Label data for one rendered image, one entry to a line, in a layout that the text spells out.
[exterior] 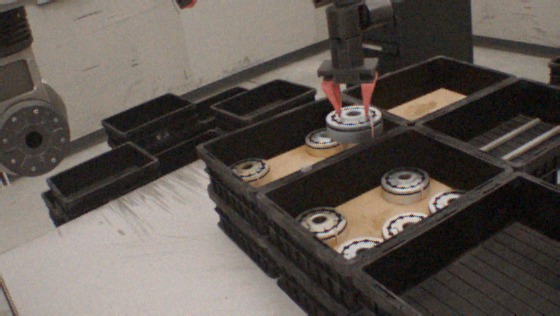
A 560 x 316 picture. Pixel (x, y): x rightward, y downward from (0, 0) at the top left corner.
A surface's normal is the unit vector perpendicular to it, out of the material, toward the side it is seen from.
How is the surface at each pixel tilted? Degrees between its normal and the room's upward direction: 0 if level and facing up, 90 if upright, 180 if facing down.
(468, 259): 0
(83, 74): 90
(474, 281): 0
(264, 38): 90
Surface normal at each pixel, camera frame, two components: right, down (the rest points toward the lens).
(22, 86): 0.62, 0.26
